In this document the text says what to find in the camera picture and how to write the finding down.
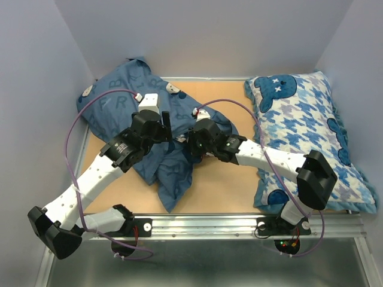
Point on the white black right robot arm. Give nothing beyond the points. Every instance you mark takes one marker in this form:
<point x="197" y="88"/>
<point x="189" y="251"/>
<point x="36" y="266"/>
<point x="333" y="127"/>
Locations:
<point x="314" y="177"/>

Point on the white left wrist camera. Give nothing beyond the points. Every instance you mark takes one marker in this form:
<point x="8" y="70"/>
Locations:
<point x="150" y="102"/>

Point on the blue cartoon letter pillowcase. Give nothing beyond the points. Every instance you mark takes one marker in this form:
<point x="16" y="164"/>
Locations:
<point x="108" y="104"/>

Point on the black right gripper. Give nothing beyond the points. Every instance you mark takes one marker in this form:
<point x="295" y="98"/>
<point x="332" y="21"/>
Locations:
<point x="191" y="145"/>

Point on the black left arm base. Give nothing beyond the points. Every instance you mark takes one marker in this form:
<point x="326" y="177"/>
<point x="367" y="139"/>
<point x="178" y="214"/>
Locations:
<point x="132" y="226"/>

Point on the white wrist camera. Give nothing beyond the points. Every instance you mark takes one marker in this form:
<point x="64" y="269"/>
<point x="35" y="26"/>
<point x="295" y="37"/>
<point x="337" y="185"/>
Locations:
<point x="200" y="114"/>
<point x="150" y="102"/>

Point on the blue white houndstooth pillow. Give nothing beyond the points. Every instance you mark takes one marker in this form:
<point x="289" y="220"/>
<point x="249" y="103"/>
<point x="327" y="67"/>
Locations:
<point x="296" y="114"/>

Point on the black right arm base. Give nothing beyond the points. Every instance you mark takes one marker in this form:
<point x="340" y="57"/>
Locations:
<point x="270" y="226"/>

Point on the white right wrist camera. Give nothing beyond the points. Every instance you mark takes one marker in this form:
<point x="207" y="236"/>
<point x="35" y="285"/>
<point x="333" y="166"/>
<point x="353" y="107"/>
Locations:
<point x="200" y="114"/>

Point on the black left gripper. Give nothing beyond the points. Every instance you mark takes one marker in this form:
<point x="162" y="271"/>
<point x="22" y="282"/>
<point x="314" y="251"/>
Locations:
<point x="163" y="135"/>

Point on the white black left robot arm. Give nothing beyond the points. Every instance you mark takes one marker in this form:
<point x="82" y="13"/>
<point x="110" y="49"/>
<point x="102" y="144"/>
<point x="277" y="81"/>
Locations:
<point x="62" y="226"/>

